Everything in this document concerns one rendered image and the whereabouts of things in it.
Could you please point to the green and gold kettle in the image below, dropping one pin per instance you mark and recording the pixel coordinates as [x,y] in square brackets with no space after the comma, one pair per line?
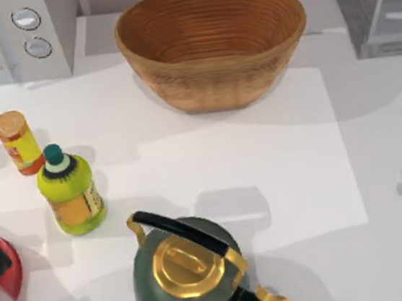
[186,272]

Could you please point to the green bottle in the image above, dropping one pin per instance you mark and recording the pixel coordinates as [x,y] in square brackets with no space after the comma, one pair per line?
[71,194]

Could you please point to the brown woven basket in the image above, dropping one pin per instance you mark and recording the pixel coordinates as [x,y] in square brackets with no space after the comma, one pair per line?
[211,47]

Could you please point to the orange and yellow can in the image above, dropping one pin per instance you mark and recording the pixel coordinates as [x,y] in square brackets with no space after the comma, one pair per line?
[22,145]

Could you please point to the round microwave knob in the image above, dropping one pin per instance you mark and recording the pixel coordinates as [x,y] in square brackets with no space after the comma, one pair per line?
[25,18]
[37,47]

